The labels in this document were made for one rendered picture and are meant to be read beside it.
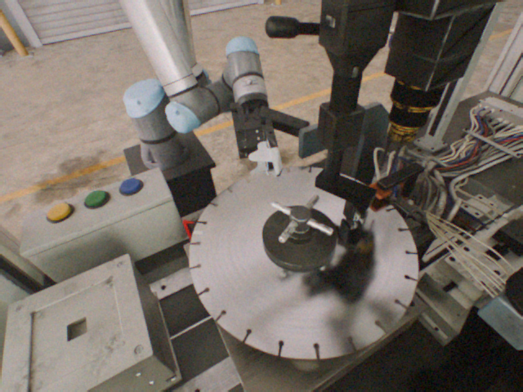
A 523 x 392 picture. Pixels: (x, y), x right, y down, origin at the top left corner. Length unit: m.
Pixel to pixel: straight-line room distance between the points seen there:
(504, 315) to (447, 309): 0.24
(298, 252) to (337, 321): 0.10
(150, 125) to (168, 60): 0.24
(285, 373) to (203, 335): 0.20
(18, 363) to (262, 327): 0.33
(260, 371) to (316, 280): 0.15
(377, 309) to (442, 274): 0.20
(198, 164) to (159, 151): 0.12
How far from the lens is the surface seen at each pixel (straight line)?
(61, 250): 0.66
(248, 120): 0.63
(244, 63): 0.68
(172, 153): 0.91
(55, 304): 0.55
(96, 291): 0.53
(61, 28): 6.21
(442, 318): 0.59
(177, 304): 0.62
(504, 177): 1.01
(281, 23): 0.32
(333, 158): 0.39
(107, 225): 0.63
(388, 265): 0.42
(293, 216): 0.38
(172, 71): 0.68
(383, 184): 0.48
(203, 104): 0.69
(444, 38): 0.35
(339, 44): 0.30
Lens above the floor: 1.29
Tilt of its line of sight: 46 degrees down
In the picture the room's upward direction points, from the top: 5 degrees counter-clockwise
